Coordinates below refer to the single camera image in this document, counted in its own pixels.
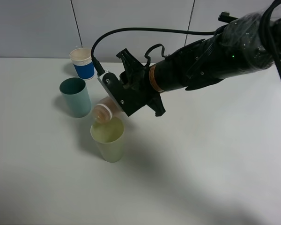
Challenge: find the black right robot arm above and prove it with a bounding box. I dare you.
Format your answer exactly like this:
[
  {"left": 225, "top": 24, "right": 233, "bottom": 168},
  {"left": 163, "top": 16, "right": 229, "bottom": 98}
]
[{"left": 113, "top": 0, "right": 281, "bottom": 117}]

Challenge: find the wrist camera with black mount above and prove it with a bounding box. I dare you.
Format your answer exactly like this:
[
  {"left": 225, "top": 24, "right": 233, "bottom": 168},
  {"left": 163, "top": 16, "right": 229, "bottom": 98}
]
[{"left": 97, "top": 71, "right": 146, "bottom": 116}]

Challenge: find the black camera cable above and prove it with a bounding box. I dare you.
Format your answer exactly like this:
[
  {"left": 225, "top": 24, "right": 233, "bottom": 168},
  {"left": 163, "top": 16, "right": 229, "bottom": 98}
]
[{"left": 90, "top": 27, "right": 217, "bottom": 73}]

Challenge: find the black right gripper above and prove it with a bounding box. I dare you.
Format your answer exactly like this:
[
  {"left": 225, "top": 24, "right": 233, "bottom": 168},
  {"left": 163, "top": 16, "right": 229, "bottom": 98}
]
[{"left": 116, "top": 48, "right": 165, "bottom": 117}]

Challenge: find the blue paper cup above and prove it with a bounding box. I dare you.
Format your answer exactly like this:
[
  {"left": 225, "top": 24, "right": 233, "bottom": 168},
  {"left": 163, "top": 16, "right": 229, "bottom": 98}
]
[{"left": 69, "top": 48, "right": 95, "bottom": 80}]

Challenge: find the pink label drink bottle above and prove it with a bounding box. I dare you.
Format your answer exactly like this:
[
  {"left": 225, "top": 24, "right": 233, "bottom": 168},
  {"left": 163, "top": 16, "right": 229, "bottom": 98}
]
[{"left": 92, "top": 97, "right": 121, "bottom": 123}]

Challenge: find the light green plastic cup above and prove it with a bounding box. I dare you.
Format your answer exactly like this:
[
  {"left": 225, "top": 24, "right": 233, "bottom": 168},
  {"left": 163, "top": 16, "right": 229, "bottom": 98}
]
[{"left": 90, "top": 117, "right": 125, "bottom": 163}]

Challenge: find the teal plastic cup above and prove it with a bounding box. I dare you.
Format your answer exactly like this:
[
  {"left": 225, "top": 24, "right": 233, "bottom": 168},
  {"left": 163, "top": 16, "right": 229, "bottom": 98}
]
[{"left": 59, "top": 77, "right": 92, "bottom": 118}]

